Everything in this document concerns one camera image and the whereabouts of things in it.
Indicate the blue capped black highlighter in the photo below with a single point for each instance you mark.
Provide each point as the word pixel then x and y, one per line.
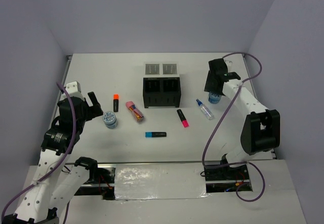
pixel 155 134

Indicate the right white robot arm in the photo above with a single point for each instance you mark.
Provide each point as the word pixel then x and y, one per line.
pixel 261 128

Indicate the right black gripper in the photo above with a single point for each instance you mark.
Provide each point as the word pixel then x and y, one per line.
pixel 208 85

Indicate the blue cleaning gel jar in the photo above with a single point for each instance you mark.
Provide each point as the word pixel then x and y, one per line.
pixel 214 98
pixel 110 120

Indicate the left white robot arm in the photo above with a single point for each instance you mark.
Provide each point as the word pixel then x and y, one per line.
pixel 45 198

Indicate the pink capped black highlighter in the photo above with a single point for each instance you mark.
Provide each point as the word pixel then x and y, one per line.
pixel 182 118

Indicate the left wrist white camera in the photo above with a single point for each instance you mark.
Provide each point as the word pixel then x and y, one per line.
pixel 74 90

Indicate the silver tape sheet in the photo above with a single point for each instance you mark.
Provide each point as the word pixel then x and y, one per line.
pixel 159 181

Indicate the pink capped tube of clips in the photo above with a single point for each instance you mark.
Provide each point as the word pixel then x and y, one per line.
pixel 135 112

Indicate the white two-slot organizer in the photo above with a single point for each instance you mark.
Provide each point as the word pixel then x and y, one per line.
pixel 161 70

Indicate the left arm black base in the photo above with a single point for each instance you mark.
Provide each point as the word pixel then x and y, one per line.
pixel 103 187

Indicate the orange capped black highlighter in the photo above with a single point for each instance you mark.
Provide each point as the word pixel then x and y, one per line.
pixel 115 103

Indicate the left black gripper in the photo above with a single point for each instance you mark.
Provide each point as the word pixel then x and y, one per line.
pixel 95 110

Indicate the black two-slot organizer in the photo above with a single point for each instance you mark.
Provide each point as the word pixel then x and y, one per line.
pixel 161 92

